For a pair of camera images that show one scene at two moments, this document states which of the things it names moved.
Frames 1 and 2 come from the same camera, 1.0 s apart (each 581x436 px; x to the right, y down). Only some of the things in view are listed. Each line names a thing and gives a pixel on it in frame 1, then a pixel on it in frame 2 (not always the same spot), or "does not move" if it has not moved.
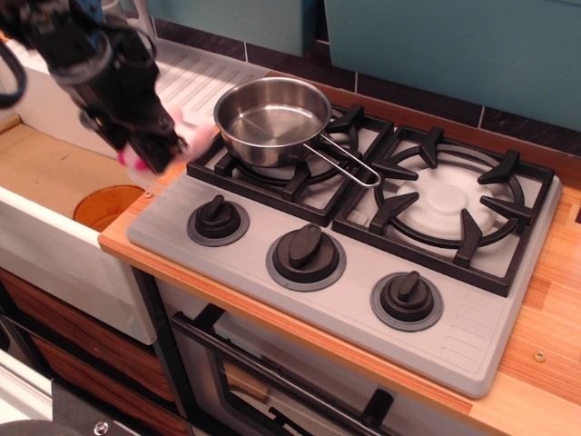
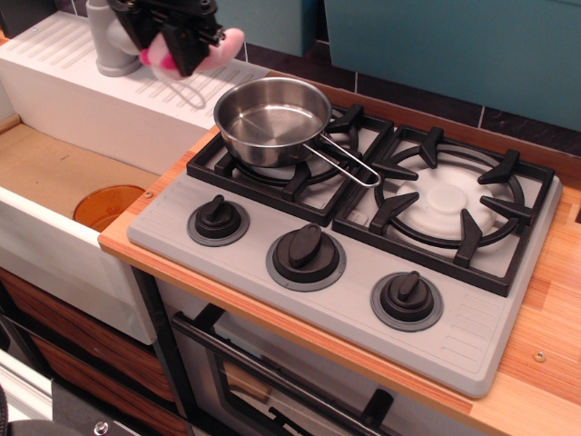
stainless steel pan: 280,122 does not move
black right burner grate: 464,210 does not move
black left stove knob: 219,222 does not move
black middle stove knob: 306,260 does not move
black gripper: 131,96 -> 194,26
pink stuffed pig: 197,137 -> 160,54
